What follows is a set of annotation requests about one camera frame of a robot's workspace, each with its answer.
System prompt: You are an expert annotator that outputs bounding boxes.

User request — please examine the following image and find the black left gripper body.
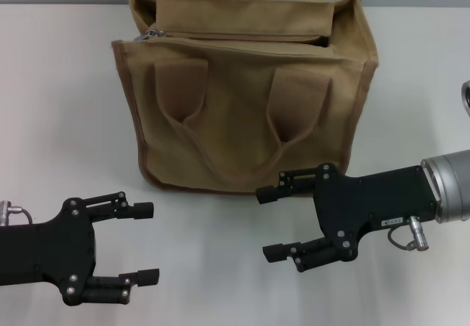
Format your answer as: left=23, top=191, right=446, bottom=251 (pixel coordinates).
left=0, top=197, right=98, bottom=307

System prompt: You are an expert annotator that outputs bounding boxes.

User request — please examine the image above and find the metal zipper pull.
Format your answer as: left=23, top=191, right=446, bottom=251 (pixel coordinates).
left=133, top=28, right=165, bottom=43

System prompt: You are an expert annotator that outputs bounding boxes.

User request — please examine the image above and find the khaki canvas food bag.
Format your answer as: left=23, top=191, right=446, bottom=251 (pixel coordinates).
left=109, top=0, right=380, bottom=198

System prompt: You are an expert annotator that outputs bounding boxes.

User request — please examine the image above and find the grey cable with metal plug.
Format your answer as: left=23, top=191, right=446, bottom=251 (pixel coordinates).
left=0, top=200, right=35, bottom=228
left=388, top=215, right=429, bottom=251

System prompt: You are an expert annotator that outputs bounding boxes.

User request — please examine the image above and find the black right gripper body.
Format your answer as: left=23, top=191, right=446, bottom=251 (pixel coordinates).
left=312, top=162, right=442, bottom=264

